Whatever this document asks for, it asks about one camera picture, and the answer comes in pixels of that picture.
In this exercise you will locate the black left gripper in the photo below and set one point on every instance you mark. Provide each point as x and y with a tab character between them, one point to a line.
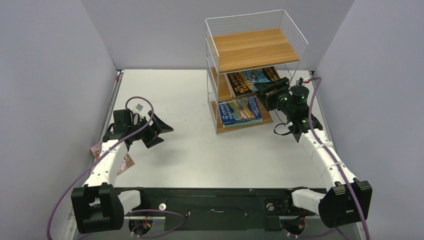
158	127

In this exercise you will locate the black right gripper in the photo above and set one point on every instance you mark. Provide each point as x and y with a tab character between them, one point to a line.
271	98

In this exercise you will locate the black 169-storey treehouse book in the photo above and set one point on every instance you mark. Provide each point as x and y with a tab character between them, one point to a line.
241	83

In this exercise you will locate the blue 91-storey treehouse book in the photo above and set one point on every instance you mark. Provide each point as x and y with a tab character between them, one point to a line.
240	110

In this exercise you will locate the yellow Brideshead Revisited book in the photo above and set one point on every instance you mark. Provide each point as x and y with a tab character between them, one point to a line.
239	124

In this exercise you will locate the white wire wooden shelf rack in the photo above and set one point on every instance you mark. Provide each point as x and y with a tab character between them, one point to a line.
246	43

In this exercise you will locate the pink book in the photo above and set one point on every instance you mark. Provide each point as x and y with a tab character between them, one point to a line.
126	163

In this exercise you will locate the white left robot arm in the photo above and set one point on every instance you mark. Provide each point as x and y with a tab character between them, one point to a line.
102	179

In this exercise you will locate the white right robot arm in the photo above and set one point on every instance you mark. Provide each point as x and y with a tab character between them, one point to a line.
331	172

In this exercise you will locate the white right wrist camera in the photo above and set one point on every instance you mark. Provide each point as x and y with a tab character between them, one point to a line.
301	82

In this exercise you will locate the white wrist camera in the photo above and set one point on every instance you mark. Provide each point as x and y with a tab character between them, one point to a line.
137	110
301	82

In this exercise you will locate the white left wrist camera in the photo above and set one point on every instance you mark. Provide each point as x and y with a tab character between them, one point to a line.
137	110

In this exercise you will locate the aluminium frame rail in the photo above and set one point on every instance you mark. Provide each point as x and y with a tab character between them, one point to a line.
216	209

